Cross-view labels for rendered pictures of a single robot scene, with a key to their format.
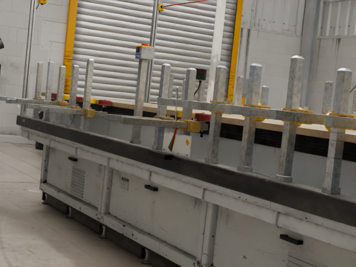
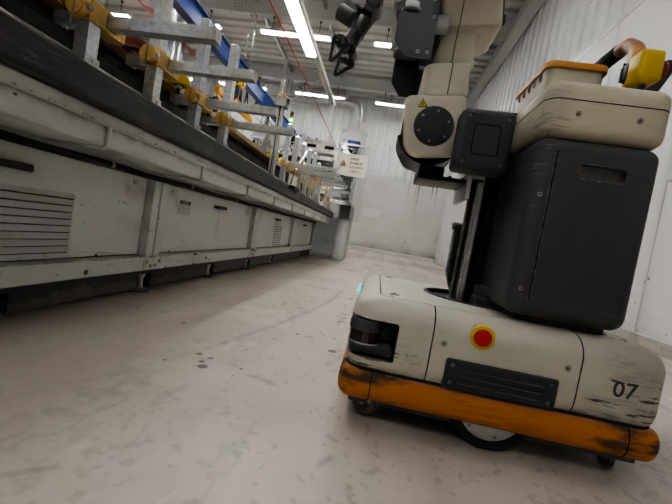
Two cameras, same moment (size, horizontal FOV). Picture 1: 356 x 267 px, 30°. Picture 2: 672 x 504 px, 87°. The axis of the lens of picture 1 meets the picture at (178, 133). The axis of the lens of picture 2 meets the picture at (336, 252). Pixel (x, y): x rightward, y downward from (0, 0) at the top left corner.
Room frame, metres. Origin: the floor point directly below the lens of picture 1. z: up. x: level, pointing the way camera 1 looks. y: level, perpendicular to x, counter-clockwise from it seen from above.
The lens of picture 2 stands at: (5.12, 2.03, 0.40)
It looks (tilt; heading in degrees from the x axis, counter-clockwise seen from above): 3 degrees down; 216
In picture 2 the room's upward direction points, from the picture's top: 10 degrees clockwise
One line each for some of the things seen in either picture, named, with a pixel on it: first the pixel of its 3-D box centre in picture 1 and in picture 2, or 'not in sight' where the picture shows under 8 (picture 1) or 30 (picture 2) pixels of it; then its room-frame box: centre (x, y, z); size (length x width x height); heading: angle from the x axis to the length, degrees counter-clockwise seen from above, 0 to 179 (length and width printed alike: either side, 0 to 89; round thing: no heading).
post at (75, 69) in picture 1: (72, 101); (198, 83); (4.39, 0.72, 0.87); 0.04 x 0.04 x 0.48; 30
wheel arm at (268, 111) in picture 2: (60, 108); (223, 106); (4.31, 0.78, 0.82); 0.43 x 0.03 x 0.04; 120
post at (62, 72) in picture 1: (59, 100); (157, 50); (4.61, 0.84, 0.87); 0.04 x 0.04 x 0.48; 30
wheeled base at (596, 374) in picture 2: not in sight; (464, 339); (4.04, 1.75, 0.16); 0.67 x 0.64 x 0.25; 120
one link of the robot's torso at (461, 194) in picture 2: not in sight; (444, 150); (4.18, 1.64, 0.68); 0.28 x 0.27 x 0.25; 30
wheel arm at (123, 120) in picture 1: (165, 124); (309, 173); (2.99, 0.06, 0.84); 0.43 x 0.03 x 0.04; 120
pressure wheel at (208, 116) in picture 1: (202, 124); not in sight; (3.09, -0.11, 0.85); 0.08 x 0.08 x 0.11
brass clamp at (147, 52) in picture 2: (60, 104); (160, 63); (4.59, 0.83, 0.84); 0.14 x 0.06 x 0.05; 30
